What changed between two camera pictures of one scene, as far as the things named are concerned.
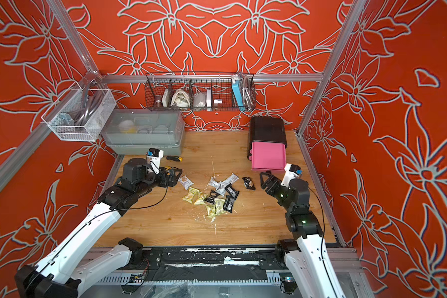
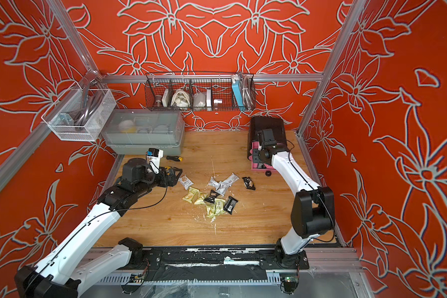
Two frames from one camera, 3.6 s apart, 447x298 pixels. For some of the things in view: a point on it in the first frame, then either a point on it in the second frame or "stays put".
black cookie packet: x=228 y=203 stays put
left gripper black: x=172 y=180 stays put
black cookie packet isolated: x=248 y=183 stays put
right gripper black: x=269 y=182 -> x=256 y=156
